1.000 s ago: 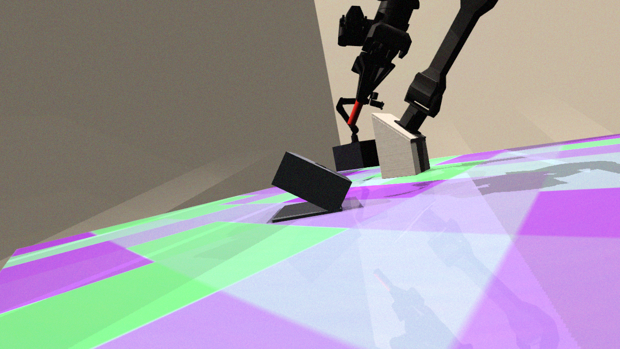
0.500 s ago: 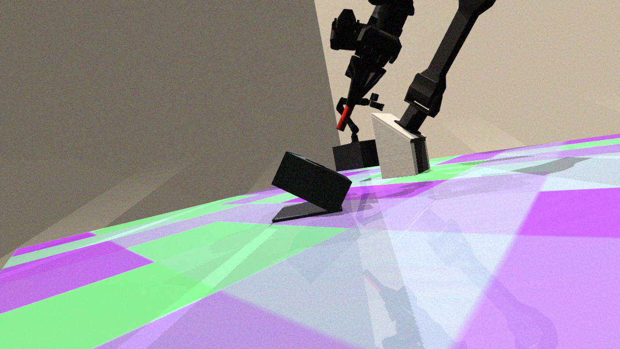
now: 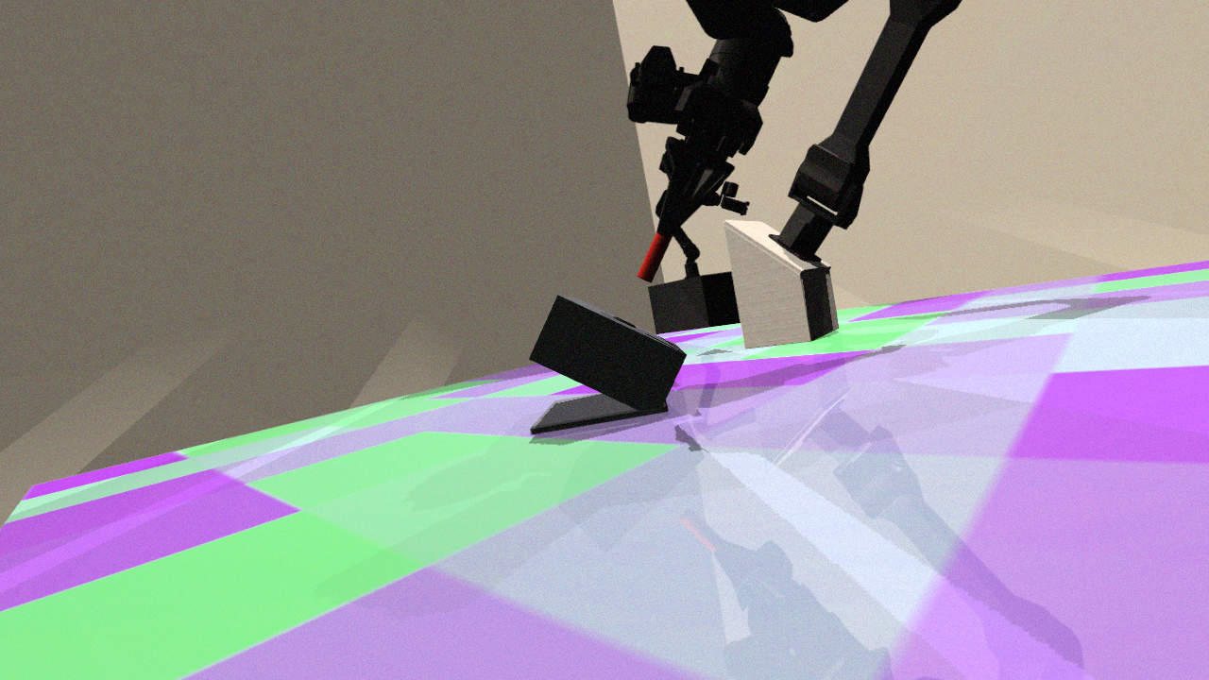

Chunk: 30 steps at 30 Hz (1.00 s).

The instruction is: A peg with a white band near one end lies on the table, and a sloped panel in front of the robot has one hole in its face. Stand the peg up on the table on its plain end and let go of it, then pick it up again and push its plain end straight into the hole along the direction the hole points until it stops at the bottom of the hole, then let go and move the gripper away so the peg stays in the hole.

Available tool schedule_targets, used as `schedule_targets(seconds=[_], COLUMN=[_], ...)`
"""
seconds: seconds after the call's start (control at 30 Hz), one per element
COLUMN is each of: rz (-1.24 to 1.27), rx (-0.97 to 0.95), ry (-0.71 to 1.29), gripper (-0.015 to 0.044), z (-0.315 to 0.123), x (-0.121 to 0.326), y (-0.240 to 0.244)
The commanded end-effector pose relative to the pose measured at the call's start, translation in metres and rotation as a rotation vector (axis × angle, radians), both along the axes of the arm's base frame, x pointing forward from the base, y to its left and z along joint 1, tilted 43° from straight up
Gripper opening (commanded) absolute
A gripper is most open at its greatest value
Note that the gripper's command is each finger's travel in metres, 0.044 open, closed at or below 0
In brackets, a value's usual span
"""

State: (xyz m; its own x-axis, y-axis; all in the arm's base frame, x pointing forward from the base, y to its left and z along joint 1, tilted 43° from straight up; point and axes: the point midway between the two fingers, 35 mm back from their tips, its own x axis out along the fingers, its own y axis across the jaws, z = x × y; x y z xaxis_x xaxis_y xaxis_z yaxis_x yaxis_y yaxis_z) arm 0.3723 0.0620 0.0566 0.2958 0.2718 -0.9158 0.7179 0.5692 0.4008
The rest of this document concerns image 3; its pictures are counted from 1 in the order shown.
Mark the red peg with white band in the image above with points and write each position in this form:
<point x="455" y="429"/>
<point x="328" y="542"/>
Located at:
<point x="654" y="257"/>

